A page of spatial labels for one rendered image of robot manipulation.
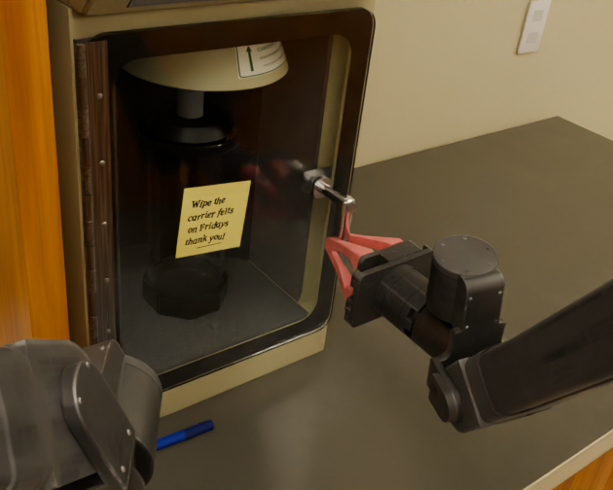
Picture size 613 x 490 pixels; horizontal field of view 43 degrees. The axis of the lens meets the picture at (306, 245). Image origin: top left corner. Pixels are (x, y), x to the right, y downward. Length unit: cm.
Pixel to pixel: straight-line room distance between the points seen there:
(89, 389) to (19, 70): 26
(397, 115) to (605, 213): 44
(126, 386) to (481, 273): 34
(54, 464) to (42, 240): 31
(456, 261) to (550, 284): 60
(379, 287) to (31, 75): 39
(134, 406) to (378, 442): 52
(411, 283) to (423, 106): 90
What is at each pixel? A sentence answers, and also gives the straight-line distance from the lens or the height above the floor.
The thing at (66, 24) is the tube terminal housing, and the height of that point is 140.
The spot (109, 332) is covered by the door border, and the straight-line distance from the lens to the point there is 78.
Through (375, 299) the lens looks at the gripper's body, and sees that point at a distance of 77.
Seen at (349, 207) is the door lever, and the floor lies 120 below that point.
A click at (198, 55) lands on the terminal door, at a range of 69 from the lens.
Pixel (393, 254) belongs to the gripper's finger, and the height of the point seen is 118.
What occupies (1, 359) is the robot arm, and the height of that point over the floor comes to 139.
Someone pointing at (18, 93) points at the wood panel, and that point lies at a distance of 54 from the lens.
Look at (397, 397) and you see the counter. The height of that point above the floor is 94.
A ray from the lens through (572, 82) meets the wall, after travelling 203.
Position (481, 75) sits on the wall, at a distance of 173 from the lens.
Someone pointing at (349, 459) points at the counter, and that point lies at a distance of 89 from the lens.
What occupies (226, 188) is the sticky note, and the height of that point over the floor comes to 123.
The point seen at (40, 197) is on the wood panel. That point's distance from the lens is 58.
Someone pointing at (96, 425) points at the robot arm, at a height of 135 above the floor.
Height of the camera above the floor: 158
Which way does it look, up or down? 32 degrees down
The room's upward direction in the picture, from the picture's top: 7 degrees clockwise
